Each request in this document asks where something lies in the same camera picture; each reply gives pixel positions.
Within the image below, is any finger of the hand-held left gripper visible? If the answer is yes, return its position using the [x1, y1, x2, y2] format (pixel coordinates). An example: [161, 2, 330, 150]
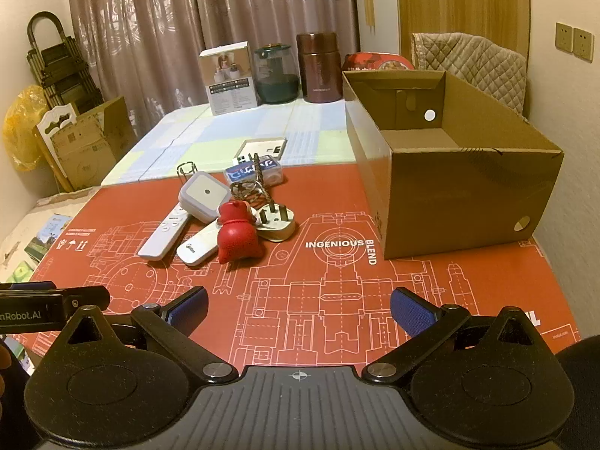
[0, 280, 57, 295]
[62, 285, 112, 320]

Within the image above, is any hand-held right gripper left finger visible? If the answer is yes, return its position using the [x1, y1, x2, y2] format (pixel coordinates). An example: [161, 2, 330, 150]
[56, 286, 240, 387]

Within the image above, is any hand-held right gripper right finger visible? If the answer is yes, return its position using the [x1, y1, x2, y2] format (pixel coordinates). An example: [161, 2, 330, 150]
[363, 287, 553, 387]

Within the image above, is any short oval white remote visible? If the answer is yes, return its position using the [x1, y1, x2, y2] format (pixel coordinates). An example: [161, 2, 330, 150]
[175, 218, 230, 267]

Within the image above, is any long white remote control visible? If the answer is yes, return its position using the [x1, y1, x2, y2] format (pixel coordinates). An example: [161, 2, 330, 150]
[137, 204, 188, 261]

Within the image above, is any red toy figure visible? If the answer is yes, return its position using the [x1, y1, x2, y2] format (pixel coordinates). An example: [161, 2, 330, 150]
[217, 200, 262, 263]

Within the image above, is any white square charger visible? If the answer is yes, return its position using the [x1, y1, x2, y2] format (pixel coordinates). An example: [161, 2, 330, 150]
[179, 171, 230, 225]

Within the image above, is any brown cardboard box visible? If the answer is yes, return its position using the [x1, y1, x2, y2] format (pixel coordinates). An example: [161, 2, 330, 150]
[342, 70, 564, 261]

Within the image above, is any white power plug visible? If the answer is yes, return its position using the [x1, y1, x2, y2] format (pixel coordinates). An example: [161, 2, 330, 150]
[253, 206, 297, 243]

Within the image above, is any metal key chain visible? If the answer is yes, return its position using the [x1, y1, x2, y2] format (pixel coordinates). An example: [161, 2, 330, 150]
[229, 152, 273, 207]

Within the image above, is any clear plastic bag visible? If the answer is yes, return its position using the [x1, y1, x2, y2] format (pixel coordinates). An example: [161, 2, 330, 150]
[224, 154, 285, 186]

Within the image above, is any white wall socket panel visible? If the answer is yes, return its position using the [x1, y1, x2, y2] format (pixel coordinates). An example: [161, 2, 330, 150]
[235, 138, 288, 162]

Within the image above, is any person's left hand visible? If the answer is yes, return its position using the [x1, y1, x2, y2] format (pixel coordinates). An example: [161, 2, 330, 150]
[0, 351, 12, 397]

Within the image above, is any green printed leaflet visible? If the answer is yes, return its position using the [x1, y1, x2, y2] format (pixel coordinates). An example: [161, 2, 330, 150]
[24, 214, 72, 263]

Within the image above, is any red printed table mat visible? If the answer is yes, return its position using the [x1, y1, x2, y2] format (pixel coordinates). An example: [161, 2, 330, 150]
[19, 162, 582, 372]

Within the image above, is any flat cardboard box white insert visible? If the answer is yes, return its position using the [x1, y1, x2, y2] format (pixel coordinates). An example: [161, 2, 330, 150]
[35, 103, 118, 193]

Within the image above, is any yellow plastic bag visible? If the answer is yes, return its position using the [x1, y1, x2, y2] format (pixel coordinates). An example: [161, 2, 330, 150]
[2, 85, 48, 172]

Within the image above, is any pastel checkered tablecloth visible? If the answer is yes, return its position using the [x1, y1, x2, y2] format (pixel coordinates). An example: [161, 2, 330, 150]
[100, 98, 359, 187]

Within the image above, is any plain brown cardboard carton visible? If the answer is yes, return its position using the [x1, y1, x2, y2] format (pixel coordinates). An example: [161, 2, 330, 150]
[79, 96, 137, 160]

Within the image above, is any black folding hand cart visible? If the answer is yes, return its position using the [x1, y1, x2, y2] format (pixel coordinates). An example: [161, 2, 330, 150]
[25, 12, 104, 108]

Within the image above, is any white product box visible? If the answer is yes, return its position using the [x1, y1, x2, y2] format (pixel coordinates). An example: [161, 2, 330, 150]
[198, 41, 258, 117]

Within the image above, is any green glass jar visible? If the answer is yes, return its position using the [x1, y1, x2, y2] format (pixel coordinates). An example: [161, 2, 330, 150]
[253, 44, 301, 104]

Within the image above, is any red instant rice box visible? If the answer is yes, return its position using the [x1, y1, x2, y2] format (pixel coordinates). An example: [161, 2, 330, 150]
[342, 51, 416, 72]

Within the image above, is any chair with quilted cover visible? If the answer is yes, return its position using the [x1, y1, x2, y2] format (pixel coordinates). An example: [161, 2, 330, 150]
[411, 32, 528, 118]

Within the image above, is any brown thermos flask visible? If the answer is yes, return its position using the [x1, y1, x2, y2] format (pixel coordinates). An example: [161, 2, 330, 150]
[296, 33, 343, 103]

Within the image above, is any brown patterned curtain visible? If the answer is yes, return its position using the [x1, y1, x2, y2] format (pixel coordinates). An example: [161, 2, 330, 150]
[66, 0, 362, 125]

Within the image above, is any wooden door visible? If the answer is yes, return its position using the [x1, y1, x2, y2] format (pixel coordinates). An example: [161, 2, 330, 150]
[396, 0, 533, 57]

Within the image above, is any beige wall socket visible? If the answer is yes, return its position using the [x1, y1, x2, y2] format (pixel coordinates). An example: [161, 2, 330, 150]
[573, 27, 595, 63]
[555, 22, 575, 52]

